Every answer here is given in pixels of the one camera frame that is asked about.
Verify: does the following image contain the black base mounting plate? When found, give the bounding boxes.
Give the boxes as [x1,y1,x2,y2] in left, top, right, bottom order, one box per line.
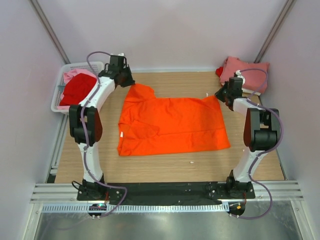
[76,181,256,206]

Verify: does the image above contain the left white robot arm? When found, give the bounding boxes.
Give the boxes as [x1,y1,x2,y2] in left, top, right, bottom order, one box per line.
[68,53,135,201]

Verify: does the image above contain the arm white wrist camera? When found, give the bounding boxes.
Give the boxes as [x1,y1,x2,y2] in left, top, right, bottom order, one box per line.
[110,52,126,57]
[233,70,246,85]

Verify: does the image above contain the red t-shirt in basket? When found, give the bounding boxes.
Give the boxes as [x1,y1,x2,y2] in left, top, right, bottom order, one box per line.
[59,73,97,106]

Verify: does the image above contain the pink t-shirt in basket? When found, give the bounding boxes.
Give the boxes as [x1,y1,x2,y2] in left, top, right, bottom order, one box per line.
[56,69,98,111]

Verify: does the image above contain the folded red t-shirt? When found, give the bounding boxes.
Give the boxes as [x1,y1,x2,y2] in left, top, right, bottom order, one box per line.
[215,66,224,78]

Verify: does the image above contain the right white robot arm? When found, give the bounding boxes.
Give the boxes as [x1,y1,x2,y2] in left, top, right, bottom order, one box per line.
[211,76,283,199]

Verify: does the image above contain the grey plastic laundry basket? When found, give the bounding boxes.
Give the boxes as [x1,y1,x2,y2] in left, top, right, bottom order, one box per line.
[51,61,104,115]

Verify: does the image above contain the left arm white wrist camera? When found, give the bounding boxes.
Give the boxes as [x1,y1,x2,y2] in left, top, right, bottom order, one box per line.
[110,52,126,57]

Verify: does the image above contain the orange t-shirt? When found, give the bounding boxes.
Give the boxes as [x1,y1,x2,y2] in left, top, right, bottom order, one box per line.
[117,83,231,157]

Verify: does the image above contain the right arm white wrist camera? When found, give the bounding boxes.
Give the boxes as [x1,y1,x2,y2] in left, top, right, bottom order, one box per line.
[233,70,246,85]

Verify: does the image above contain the aluminium frame rail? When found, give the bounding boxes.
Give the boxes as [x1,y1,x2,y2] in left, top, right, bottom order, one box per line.
[29,180,304,204]

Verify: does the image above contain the white cable duct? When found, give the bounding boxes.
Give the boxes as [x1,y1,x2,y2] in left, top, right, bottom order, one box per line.
[41,203,229,214]

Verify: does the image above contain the folded pink t-shirt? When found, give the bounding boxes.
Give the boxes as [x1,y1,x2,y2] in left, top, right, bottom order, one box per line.
[219,56,270,96]

